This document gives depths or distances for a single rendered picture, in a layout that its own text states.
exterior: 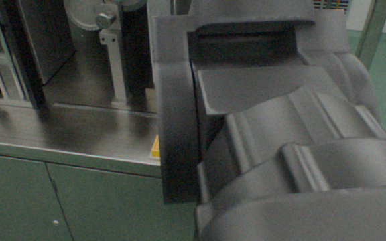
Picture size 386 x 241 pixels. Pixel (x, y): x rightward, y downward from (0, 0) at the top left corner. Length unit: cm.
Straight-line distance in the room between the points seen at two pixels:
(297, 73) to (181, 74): 5
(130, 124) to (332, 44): 89
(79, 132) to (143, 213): 31
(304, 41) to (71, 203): 110
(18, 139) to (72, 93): 25
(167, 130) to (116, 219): 107
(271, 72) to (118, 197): 99
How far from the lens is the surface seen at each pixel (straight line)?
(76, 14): 112
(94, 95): 121
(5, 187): 132
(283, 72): 16
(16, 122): 117
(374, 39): 160
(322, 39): 20
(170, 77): 17
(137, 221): 119
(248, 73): 15
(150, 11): 105
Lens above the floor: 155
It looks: 39 degrees down
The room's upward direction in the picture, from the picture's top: straight up
